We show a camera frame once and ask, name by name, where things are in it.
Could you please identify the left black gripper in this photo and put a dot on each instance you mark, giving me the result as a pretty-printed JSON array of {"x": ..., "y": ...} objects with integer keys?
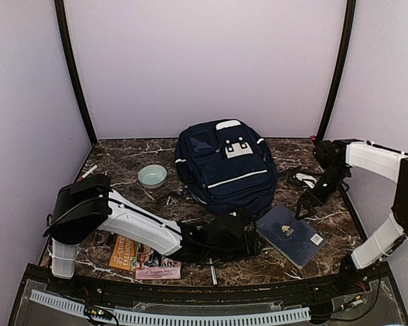
[{"x": 250, "y": 246}]

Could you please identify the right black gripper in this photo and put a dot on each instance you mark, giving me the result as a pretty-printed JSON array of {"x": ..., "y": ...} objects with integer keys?
[{"x": 311, "y": 195}]

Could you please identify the dark blue hardcover book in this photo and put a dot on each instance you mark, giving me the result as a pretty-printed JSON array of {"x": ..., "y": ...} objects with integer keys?
[{"x": 295, "y": 240}]

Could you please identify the navy blue student backpack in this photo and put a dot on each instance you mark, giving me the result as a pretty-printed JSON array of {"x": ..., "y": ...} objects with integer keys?
[{"x": 226, "y": 165}]

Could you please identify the pink Shrew paperback book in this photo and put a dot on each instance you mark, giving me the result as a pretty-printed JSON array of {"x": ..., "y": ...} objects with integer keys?
[{"x": 152, "y": 266}]

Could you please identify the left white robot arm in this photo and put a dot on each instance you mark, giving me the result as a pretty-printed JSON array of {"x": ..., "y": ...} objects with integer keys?
[{"x": 92, "y": 204}]

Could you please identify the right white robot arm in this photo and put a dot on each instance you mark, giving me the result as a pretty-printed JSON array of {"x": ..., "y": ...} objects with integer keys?
[{"x": 382, "y": 203}]

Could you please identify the black white marker front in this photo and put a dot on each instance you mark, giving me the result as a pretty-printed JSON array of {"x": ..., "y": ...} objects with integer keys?
[{"x": 213, "y": 273}]

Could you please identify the far celadon green bowl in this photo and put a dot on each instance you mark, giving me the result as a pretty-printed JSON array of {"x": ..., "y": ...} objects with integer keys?
[{"x": 152, "y": 176}]

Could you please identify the orange treehouse book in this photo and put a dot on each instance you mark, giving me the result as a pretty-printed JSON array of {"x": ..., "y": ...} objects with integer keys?
[{"x": 124, "y": 255}]

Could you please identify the red white marker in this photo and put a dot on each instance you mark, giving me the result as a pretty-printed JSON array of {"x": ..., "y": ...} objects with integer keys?
[{"x": 88, "y": 172}]

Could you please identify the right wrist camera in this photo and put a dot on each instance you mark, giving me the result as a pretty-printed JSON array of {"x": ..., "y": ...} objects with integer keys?
[{"x": 302, "y": 180}]

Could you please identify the black front rail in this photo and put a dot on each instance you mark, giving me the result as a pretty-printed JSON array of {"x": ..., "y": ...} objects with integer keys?
[{"x": 114, "y": 286}]

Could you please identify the white slotted cable duct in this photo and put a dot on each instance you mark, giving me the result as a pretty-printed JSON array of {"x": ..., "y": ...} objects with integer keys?
[{"x": 151, "y": 314}]

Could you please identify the right black frame post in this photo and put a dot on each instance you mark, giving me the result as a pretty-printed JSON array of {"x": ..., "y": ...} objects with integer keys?
[{"x": 338, "y": 70}]

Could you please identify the black frame post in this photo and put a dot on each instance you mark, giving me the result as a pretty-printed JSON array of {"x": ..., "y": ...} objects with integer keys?
[
  {"x": 338, "y": 70},
  {"x": 61, "y": 18}
]

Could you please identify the left black frame post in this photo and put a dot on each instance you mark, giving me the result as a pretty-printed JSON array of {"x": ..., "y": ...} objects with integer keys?
[{"x": 61, "y": 18}]

